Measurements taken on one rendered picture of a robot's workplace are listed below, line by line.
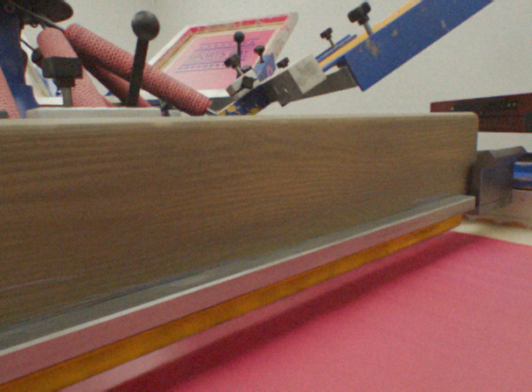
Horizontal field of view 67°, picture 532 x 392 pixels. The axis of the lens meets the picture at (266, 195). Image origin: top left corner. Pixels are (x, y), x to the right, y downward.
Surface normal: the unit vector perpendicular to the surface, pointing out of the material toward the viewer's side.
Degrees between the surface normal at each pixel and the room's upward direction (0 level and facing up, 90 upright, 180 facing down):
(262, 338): 0
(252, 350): 0
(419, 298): 0
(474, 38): 90
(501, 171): 90
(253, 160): 90
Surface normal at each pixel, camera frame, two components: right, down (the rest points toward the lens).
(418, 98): -0.76, 0.14
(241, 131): 0.65, 0.11
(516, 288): -0.03, -0.98
